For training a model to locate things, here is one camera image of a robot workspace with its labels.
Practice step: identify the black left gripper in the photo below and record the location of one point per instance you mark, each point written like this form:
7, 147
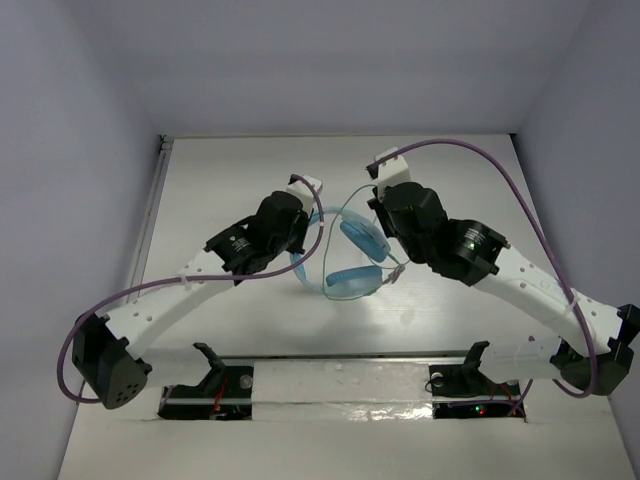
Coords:
301, 232

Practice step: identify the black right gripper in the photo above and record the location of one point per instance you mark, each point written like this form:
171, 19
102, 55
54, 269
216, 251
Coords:
377, 203

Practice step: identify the light blue headphones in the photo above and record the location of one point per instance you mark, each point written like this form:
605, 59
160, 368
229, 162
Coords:
357, 266

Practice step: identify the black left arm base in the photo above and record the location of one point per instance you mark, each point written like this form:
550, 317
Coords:
223, 394

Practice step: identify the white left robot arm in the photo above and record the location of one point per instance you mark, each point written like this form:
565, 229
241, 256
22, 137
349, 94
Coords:
107, 348

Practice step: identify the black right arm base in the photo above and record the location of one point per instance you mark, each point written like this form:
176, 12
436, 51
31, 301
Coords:
460, 391

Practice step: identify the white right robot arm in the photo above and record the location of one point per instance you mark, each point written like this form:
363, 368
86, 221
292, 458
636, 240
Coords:
590, 346

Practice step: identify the white front platform board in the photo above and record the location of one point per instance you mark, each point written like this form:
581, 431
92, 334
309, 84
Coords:
560, 439

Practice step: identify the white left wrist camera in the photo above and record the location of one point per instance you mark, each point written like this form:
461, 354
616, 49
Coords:
305, 188

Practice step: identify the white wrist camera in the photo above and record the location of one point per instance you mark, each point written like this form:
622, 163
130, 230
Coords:
305, 188
389, 169

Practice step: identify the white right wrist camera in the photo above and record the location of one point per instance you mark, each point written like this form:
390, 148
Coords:
389, 169

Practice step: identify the aluminium rail left side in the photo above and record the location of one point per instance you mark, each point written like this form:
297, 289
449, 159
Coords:
140, 255

